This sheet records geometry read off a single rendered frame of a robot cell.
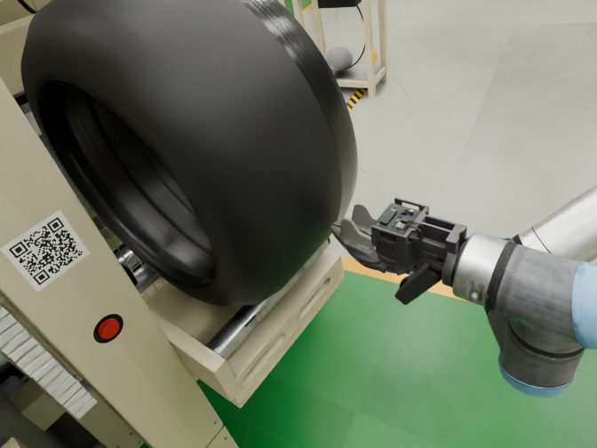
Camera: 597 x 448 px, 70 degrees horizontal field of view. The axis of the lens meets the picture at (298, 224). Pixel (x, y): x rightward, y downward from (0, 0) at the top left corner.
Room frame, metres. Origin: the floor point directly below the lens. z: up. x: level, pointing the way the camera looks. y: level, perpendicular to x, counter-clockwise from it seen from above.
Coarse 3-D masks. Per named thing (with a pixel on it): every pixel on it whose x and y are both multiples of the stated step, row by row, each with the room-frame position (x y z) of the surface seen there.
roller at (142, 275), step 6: (144, 264) 0.70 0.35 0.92; (138, 270) 0.69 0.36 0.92; (144, 270) 0.68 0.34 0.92; (150, 270) 0.68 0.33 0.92; (138, 276) 0.67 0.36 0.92; (144, 276) 0.67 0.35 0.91; (150, 276) 0.67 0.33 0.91; (156, 276) 0.68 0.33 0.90; (138, 282) 0.66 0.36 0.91; (144, 282) 0.66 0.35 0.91; (150, 282) 0.67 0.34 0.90; (138, 288) 0.65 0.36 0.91; (144, 288) 0.66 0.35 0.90
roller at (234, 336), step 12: (300, 276) 0.59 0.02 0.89; (288, 288) 0.56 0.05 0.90; (264, 300) 0.53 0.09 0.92; (276, 300) 0.54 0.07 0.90; (240, 312) 0.51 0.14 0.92; (252, 312) 0.51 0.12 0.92; (264, 312) 0.51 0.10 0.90; (228, 324) 0.49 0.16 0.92; (240, 324) 0.48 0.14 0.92; (252, 324) 0.49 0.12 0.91; (216, 336) 0.47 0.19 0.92; (228, 336) 0.47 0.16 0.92; (240, 336) 0.47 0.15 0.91; (216, 348) 0.45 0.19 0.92; (228, 348) 0.45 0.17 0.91
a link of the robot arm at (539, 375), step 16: (496, 320) 0.34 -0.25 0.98; (496, 336) 0.33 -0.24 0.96; (512, 336) 0.29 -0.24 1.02; (512, 352) 0.28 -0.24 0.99; (528, 352) 0.26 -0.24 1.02; (544, 352) 0.25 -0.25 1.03; (576, 352) 0.24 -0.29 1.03; (512, 368) 0.28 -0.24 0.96; (528, 368) 0.26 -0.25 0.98; (544, 368) 0.25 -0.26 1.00; (560, 368) 0.24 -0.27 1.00; (576, 368) 0.25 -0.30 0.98; (512, 384) 0.27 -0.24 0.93; (528, 384) 0.25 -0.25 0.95; (544, 384) 0.25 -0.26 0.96; (560, 384) 0.24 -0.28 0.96
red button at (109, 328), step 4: (108, 320) 0.42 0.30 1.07; (112, 320) 0.42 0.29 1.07; (100, 324) 0.42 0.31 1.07; (104, 324) 0.42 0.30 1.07; (108, 324) 0.42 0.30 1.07; (112, 324) 0.42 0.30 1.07; (116, 324) 0.42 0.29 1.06; (100, 328) 0.41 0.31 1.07; (104, 328) 0.41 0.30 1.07; (108, 328) 0.42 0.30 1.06; (112, 328) 0.42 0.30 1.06; (116, 328) 0.42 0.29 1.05; (100, 332) 0.41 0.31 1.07; (104, 332) 0.41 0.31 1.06; (108, 332) 0.41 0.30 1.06; (112, 332) 0.42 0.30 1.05; (116, 332) 0.42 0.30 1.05; (100, 336) 0.41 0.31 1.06; (104, 336) 0.41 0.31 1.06; (108, 336) 0.41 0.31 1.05; (112, 336) 0.41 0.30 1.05
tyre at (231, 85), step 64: (64, 0) 0.62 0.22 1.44; (128, 0) 0.58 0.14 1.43; (192, 0) 0.59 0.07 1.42; (256, 0) 0.62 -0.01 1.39; (64, 64) 0.57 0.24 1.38; (128, 64) 0.50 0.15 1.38; (192, 64) 0.50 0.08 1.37; (256, 64) 0.53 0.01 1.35; (320, 64) 0.58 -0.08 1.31; (64, 128) 0.79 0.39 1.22; (128, 128) 0.89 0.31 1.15; (192, 128) 0.45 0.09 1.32; (256, 128) 0.46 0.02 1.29; (320, 128) 0.52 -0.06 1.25; (128, 192) 0.81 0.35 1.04; (192, 192) 0.45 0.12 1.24; (256, 192) 0.43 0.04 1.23; (320, 192) 0.48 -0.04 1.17; (192, 256) 0.70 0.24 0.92; (256, 256) 0.42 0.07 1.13
